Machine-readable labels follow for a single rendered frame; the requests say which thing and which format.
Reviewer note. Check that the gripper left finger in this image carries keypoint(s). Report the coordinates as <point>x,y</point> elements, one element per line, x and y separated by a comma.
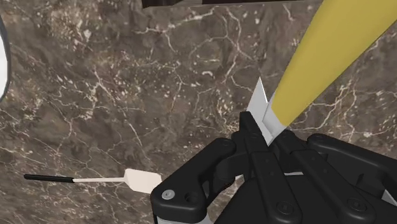
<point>263,173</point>

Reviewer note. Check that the white plate with grey rim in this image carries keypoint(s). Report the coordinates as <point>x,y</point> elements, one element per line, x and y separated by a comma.
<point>2,62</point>

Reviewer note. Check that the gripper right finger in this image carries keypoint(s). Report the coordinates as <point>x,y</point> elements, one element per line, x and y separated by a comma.
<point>335,161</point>

